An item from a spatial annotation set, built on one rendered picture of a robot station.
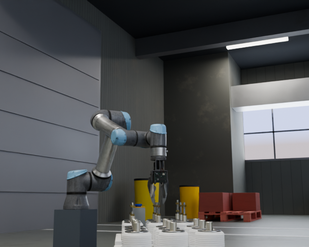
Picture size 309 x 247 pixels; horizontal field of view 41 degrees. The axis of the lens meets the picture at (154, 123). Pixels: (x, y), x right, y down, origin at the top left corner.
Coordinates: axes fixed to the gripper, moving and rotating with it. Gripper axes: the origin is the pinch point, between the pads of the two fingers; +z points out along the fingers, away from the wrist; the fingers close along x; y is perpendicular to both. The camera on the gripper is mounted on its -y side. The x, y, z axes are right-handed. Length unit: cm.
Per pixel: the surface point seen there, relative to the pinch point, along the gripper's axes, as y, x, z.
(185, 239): 58, 3, 12
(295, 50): -625, 359, -317
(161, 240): 57, -5, 12
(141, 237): 60, -11, 11
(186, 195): -583, 110, -9
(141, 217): -36.8, -5.4, 8.7
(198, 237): 58, 7, 11
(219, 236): 59, 13, 11
